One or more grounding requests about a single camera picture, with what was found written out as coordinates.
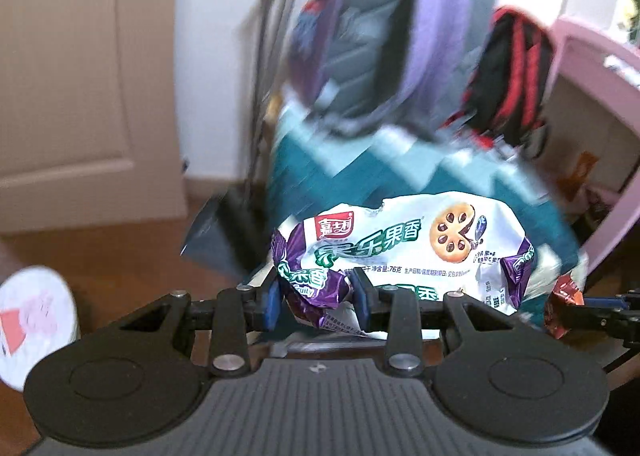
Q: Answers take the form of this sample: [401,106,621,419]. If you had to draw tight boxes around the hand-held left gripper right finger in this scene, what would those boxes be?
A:
[348,270,507,377]

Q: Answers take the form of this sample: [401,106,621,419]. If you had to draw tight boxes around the teal storage bin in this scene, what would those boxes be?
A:
[240,106,591,297]

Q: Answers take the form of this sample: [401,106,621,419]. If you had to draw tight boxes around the white bin with pink pig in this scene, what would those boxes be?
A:
[0,266,82,389]

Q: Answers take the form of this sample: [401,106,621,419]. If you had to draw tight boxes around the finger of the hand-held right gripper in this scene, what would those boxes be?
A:
[575,311,640,337]
[582,288,640,311]

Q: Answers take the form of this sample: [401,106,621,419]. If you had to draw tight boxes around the red black backpack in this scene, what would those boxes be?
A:
[445,6,556,161]

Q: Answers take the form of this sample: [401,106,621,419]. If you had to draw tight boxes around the purple grey backpack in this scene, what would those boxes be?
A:
[287,0,501,144]

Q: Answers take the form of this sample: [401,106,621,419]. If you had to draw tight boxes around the beige door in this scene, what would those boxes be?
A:
[0,0,188,234]

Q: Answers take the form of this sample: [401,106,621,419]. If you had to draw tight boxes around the black metal stand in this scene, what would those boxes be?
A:
[245,0,313,197]

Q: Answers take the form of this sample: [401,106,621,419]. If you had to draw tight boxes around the purple white snack packet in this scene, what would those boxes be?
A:
[270,191,538,337]

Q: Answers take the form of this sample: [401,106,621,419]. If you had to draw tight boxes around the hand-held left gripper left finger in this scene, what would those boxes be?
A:
[117,280,282,377]

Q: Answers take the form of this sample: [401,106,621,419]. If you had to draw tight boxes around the red brown wrapper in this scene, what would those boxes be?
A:
[542,273,586,341]

